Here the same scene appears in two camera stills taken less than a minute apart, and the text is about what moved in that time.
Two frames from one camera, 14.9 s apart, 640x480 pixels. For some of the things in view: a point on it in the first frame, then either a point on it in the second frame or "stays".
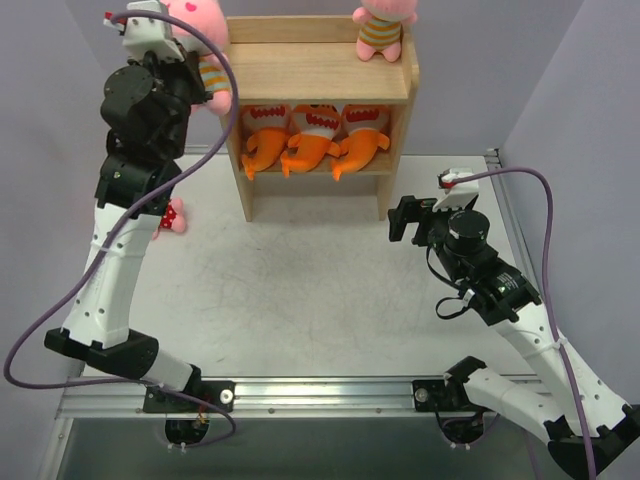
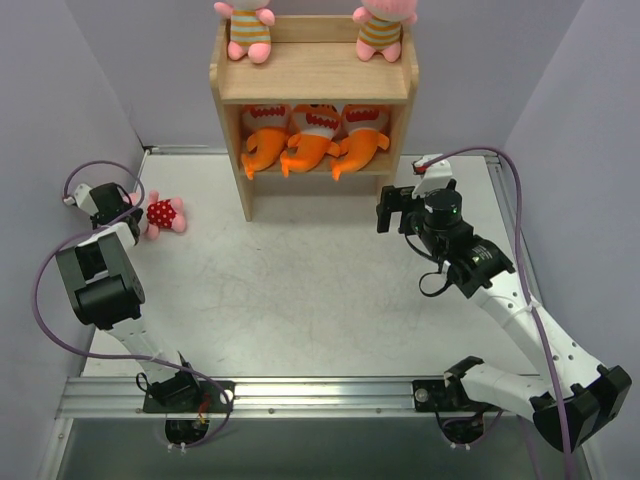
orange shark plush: [268, 126] stays
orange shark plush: [366, 125] stays
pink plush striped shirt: [210, 16] to [250, 28]
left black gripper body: [190, 84] to [120, 208]
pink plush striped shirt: [381, 29] stays
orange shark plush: [318, 125] stays
